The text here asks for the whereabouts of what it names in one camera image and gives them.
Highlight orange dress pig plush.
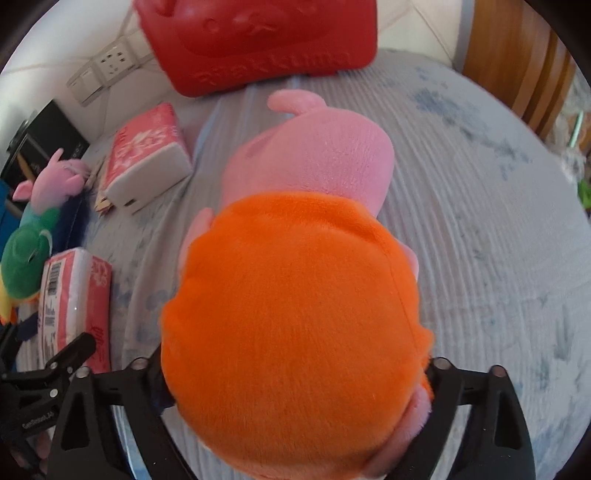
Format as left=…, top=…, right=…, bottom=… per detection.
left=160, top=89, right=435, bottom=480

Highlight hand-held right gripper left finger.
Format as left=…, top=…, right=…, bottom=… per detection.
left=48, top=357, right=197, bottom=480

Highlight white wall socket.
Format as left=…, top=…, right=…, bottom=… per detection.
left=92, top=39, right=140, bottom=86

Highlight white plastic bag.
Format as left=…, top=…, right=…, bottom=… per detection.
left=549, top=99, right=591, bottom=158

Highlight pink tissue pack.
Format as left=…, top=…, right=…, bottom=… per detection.
left=95, top=102, right=195, bottom=216
left=37, top=247, right=114, bottom=376

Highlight green and yellow plush toy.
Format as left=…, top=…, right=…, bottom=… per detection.
left=0, top=217, right=62, bottom=325

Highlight white wall switch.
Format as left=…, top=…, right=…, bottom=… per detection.
left=66, top=65, right=105, bottom=108

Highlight grey cloth-covered desktop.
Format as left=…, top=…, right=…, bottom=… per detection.
left=9, top=48, right=591, bottom=480

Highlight teal dress pig plush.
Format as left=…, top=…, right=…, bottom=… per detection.
left=12, top=148, right=93, bottom=228

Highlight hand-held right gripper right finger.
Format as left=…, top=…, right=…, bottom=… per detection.
left=397, top=357, right=536, bottom=480

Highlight red bear-embossed suitcase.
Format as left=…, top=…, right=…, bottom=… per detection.
left=134, top=0, right=378, bottom=99

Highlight yellow plastic clip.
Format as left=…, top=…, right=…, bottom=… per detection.
left=90, top=157, right=114, bottom=214

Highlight black gift box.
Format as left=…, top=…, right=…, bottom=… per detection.
left=0, top=100, right=90, bottom=186

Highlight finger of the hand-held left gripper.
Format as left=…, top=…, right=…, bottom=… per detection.
left=14, top=332, right=98, bottom=384

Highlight dark blue fluffy duster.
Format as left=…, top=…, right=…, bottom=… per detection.
left=50, top=194, right=94, bottom=260

